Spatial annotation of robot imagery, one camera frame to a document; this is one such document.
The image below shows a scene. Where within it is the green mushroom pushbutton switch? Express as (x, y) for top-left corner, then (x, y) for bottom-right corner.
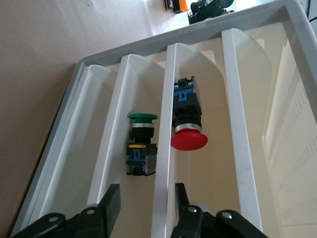
(125, 113), (159, 177)

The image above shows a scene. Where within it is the white storage cabinet grey frame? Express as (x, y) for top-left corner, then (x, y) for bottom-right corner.
(9, 0), (317, 238)

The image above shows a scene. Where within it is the orange button enclosure box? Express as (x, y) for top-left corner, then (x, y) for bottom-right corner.
(172, 0), (190, 13)

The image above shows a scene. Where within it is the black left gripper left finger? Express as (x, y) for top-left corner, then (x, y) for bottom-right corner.
(11, 183), (121, 238)

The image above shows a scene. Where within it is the red mushroom pushbutton switch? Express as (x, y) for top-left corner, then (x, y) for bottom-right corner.
(170, 76), (209, 151)

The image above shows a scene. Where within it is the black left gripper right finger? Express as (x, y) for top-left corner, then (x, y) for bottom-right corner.
(170, 182), (268, 238)

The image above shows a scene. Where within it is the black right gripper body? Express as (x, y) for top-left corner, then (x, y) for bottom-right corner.
(204, 0), (235, 19)

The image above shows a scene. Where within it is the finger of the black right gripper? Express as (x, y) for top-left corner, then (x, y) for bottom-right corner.
(188, 12), (211, 25)
(190, 0), (206, 12)

